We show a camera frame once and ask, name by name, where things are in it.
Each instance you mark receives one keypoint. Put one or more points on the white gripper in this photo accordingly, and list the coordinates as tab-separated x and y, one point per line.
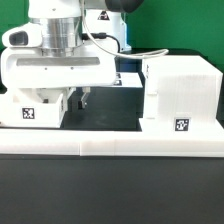
28	68

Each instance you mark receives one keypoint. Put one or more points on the white front drawer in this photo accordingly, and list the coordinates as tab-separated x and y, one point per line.
34	108

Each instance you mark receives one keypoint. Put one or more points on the white drawer cabinet box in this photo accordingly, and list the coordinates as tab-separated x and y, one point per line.
181	94

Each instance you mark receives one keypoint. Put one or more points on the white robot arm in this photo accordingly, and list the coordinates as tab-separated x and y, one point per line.
55	54

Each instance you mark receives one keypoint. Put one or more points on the white fiducial marker sheet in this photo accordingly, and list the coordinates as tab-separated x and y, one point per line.
127	80

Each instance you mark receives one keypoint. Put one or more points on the white L-shaped fence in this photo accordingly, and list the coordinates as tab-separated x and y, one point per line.
111	143

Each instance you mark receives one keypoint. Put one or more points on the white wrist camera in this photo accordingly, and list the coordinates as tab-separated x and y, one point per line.
28	35

